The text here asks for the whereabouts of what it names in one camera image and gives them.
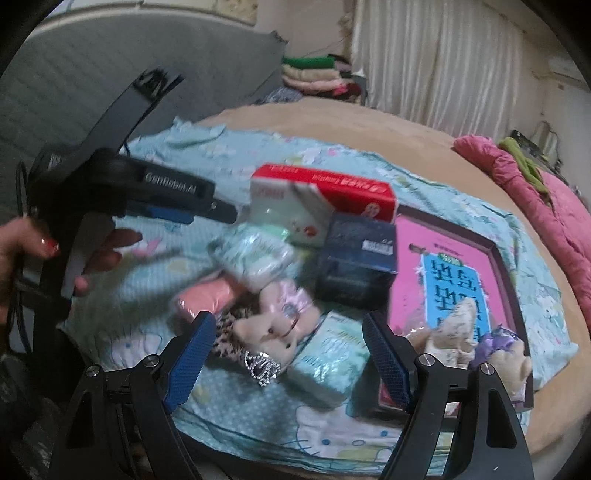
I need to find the green print tissue packet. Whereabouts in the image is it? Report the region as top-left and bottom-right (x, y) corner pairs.
(291, 314), (371, 408)
(212, 226), (301, 296)

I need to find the pink quilt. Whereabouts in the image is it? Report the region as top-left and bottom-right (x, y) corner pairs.
(454, 135), (591, 319)

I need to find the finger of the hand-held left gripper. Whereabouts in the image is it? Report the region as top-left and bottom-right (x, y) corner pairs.
(191, 198), (239, 226)
(127, 204), (195, 226)

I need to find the white plastic bag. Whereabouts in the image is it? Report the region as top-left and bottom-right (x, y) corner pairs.
(531, 121), (563, 162)

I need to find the red and white tissue box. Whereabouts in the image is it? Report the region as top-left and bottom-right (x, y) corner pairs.
(250, 164), (398, 245)

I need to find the silver tiara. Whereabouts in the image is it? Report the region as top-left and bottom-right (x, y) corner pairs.
(242, 351), (282, 388)

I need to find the plush toy purple dress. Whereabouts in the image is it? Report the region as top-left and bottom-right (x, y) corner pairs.
(471, 328), (533, 402)

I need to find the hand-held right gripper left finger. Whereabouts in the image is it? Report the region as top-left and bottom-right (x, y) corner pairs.
(48, 311), (218, 480)

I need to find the white curtain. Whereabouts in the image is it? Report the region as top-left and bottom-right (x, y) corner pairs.
(351, 0), (541, 134)

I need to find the leopard print cloth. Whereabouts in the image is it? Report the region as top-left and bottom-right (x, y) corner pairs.
(210, 309), (259, 358)

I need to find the pink book with dark frame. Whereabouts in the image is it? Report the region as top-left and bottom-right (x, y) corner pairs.
(376, 205), (534, 414)

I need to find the dark floral pillow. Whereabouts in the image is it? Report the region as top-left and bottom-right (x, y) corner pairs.
(265, 88), (301, 104)

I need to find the person's left hand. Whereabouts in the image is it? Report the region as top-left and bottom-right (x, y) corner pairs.
(0, 217), (144, 315)

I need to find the stack of folded clothes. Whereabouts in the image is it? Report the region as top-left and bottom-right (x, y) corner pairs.
(281, 54), (370, 99)

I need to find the green cloth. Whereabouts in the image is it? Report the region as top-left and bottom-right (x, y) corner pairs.
(499, 137), (550, 197)

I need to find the grey quilted headboard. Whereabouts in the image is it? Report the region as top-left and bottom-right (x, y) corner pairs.
(0, 28), (287, 222)

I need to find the cartoon print blue bedsheet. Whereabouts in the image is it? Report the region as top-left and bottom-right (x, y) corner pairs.
(58, 115), (580, 476)

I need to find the beige bed blanket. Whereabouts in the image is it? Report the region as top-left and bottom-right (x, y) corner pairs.
(194, 99), (591, 462)

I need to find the beige plush toy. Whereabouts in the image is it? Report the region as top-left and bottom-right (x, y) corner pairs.
(231, 281), (319, 370)

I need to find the dark blue box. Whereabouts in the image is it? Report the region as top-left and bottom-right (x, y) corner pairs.
(316, 213), (398, 310)

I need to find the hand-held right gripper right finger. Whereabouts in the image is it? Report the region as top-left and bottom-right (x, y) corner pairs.
(362, 313), (536, 480)

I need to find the pink towel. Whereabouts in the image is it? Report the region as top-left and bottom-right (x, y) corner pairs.
(171, 281), (234, 324)

